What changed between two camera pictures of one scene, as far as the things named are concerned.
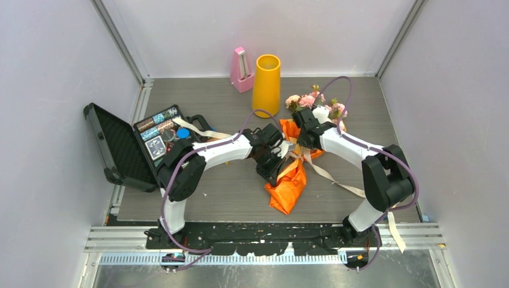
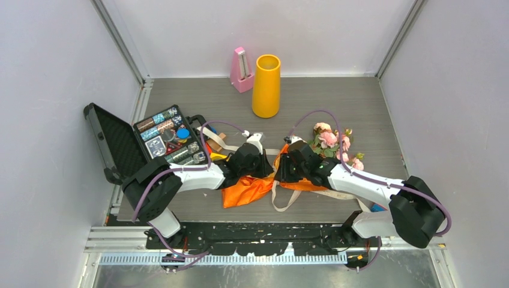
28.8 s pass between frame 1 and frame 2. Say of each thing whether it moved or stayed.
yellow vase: stayed
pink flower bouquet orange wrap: moved
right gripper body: moved
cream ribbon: moved
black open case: stayed
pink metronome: stayed
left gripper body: moved
